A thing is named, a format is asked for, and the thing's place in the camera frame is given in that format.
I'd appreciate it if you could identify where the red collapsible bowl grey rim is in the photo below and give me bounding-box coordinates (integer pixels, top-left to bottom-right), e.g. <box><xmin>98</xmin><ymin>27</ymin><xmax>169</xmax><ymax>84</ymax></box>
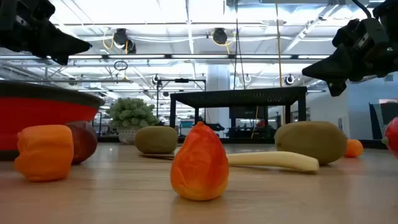
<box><xmin>0</xmin><ymin>80</ymin><xmax>106</xmax><ymax>161</ymax></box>

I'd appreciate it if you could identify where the pale yellow banana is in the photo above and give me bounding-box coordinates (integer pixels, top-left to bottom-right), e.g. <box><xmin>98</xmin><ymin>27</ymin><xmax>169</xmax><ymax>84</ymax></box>
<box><xmin>138</xmin><ymin>151</ymin><xmax>320</xmax><ymax>174</ymax></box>

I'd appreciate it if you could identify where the orange bell pepper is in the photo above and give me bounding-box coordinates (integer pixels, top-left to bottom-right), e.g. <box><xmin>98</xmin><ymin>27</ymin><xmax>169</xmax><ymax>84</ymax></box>
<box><xmin>14</xmin><ymin>124</ymin><xmax>75</xmax><ymax>183</ymax></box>

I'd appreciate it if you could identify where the green succulent plant in pot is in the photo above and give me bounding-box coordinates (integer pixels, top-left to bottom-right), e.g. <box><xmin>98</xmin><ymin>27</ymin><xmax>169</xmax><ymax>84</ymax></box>
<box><xmin>105</xmin><ymin>97</ymin><xmax>161</xmax><ymax>145</ymax></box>

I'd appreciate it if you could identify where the dark wall panel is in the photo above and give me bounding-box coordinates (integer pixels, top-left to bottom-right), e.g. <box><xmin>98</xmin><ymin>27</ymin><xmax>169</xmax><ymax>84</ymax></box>
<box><xmin>369</xmin><ymin>101</ymin><xmax>398</xmax><ymax>140</ymax></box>

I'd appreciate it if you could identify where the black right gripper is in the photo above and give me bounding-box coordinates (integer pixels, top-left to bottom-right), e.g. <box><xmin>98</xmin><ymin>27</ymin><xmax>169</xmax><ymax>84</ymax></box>
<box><xmin>302</xmin><ymin>40</ymin><xmax>398</xmax><ymax>96</ymax></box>

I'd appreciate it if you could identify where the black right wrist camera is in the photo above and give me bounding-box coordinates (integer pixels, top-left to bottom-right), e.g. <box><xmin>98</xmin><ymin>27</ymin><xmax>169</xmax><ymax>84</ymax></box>
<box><xmin>333</xmin><ymin>17</ymin><xmax>389</xmax><ymax>50</ymax></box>

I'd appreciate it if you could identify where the small red orange pear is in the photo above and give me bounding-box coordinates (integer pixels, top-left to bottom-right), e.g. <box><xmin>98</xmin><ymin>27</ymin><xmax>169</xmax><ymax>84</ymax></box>
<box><xmin>170</xmin><ymin>121</ymin><xmax>230</xmax><ymax>202</ymax></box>

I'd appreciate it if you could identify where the brown green kiwi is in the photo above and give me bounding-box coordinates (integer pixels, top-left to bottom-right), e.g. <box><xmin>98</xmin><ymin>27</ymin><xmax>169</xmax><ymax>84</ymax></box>
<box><xmin>274</xmin><ymin>120</ymin><xmax>348</xmax><ymax>166</ymax></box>
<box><xmin>134</xmin><ymin>125</ymin><xmax>179</xmax><ymax>154</ymax></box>

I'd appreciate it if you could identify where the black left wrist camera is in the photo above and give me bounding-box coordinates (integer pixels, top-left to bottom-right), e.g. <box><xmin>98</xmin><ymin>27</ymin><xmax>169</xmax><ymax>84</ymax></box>
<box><xmin>21</xmin><ymin>0</ymin><xmax>57</xmax><ymax>23</ymax></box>

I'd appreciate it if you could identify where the small orange peach with stem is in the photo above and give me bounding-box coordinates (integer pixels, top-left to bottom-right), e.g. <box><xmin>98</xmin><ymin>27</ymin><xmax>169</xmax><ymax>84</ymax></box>
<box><xmin>344</xmin><ymin>139</ymin><xmax>364</xmax><ymax>159</ymax></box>

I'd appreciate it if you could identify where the black hanging cable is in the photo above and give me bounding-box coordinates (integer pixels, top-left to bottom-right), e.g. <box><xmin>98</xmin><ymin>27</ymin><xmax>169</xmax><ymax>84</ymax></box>
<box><xmin>233</xmin><ymin>0</ymin><xmax>247</xmax><ymax>90</ymax></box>

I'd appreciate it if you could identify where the black aluminium rig frame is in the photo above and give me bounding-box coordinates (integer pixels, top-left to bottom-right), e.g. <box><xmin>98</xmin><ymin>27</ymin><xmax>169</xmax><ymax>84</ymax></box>
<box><xmin>93</xmin><ymin>135</ymin><xmax>398</xmax><ymax>149</ymax></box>

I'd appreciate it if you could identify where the black background rig frame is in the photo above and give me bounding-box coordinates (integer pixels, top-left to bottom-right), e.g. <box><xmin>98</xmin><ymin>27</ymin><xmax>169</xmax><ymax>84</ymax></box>
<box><xmin>156</xmin><ymin>78</ymin><xmax>206</xmax><ymax>127</ymax></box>

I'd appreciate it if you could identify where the black coiled cable loop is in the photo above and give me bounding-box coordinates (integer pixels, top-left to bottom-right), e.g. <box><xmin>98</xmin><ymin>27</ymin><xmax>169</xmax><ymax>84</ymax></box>
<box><xmin>113</xmin><ymin>60</ymin><xmax>129</xmax><ymax>72</ymax></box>

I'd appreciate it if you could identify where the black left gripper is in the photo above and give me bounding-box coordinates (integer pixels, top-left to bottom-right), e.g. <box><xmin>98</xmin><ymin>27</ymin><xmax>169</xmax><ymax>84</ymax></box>
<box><xmin>0</xmin><ymin>0</ymin><xmax>93</xmax><ymax>66</ymax></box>

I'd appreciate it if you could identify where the black perforated metal shelf riser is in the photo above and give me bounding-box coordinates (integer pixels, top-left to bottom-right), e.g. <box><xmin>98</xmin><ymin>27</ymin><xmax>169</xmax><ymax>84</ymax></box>
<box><xmin>169</xmin><ymin>86</ymin><xmax>308</xmax><ymax>141</ymax></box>

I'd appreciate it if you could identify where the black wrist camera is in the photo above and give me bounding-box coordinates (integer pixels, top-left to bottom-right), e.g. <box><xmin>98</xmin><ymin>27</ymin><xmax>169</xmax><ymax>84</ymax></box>
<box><xmin>21</xmin><ymin>0</ymin><xmax>57</xmax><ymax>23</ymax></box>
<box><xmin>333</xmin><ymin>17</ymin><xmax>389</xmax><ymax>50</ymax></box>

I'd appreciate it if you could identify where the dark red plum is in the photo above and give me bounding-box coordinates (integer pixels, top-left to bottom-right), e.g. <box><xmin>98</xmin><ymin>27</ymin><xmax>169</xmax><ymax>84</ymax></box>
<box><xmin>65</xmin><ymin>120</ymin><xmax>99</xmax><ymax>165</ymax></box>

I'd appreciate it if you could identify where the black ceiling cable reel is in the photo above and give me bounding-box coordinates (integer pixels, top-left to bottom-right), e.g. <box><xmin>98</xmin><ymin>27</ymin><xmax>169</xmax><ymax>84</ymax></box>
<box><xmin>211</xmin><ymin>27</ymin><xmax>229</xmax><ymax>45</ymax></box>
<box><xmin>111</xmin><ymin>27</ymin><xmax>137</xmax><ymax>55</ymax></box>

